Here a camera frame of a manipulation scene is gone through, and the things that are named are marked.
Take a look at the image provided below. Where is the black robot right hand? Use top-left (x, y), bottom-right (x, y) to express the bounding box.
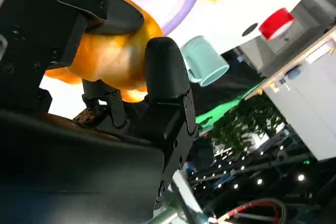
top-left (0, 0), bottom-right (199, 224)

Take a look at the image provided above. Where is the green cloth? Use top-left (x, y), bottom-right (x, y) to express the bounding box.
top-left (195, 82), bottom-right (263, 130)

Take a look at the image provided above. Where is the pale green mug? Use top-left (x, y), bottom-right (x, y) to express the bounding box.
top-left (180, 35), bottom-right (229, 88)

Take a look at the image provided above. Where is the green leafy plant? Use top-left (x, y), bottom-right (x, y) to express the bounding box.
top-left (209, 98), bottom-right (287, 156)

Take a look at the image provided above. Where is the black table grommet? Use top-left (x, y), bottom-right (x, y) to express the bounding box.
top-left (241, 23), bottom-right (259, 37)

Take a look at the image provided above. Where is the white cabinet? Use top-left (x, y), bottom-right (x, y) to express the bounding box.
top-left (264, 56), bottom-right (336, 162)

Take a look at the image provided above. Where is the wooden desk board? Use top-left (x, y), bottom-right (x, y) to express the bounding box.
top-left (244, 26), bottom-right (336, 101)

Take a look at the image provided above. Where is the red tape roll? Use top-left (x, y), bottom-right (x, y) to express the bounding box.
top-left (258, 8), bottom-right (295, 41)

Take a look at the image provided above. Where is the red cable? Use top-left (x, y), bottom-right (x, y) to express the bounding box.
top-left (215, 199), bottom-right (287, 224)

